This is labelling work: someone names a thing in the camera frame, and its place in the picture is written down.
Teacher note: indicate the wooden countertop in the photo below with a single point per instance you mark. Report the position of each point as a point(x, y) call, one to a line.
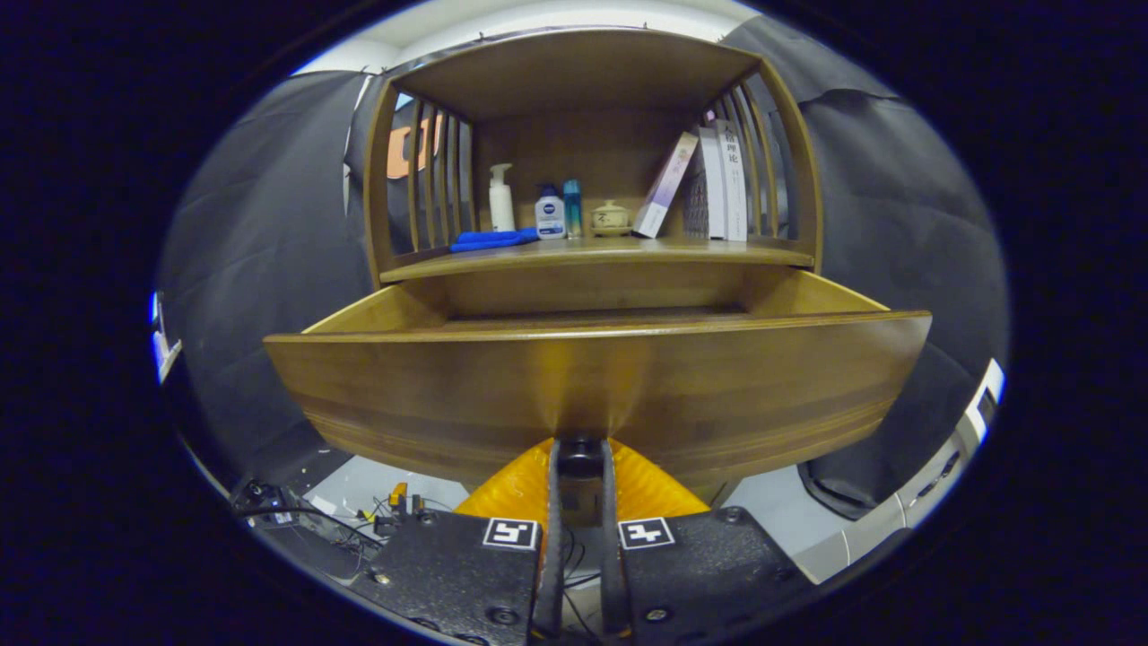
point(592, 253)

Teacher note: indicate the blue folded cloth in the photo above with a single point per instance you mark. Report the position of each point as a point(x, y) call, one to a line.
point(493, 240)

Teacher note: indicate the patterned cover book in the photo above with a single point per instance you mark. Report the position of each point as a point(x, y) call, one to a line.
point(696, 202)

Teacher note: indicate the white blue-capped lotion bottle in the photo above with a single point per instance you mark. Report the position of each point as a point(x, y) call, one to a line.
point(550, 220)

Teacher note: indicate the wooden cabinet with slatted shelf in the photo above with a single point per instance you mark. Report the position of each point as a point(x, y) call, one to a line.
point(583, 81)

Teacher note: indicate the white pump bottle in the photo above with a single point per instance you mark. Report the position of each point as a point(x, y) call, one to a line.
point(501, 208)

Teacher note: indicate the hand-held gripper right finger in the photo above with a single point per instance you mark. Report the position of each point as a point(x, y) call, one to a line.
point(700, 574)

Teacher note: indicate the white book with black characters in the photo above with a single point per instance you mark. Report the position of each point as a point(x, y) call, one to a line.
point(734, 188)

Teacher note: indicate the white appliance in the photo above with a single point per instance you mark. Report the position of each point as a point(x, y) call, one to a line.
point(897, 520)

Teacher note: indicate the slim teal bottle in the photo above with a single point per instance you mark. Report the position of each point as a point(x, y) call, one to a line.
point(573, 211)

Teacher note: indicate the purple and white book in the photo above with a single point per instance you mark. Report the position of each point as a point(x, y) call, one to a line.
point(664, 188)

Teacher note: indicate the wooden drawer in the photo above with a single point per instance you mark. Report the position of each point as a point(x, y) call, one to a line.
point(448, 395)

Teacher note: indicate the black electronic device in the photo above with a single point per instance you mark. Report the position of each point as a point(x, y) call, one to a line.
point(269, 507)

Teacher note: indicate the beige lidded teacup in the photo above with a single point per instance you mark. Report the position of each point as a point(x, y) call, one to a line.
point(612, 218)

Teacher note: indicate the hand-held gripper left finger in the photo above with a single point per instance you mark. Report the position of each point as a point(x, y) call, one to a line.
point(466, 574)

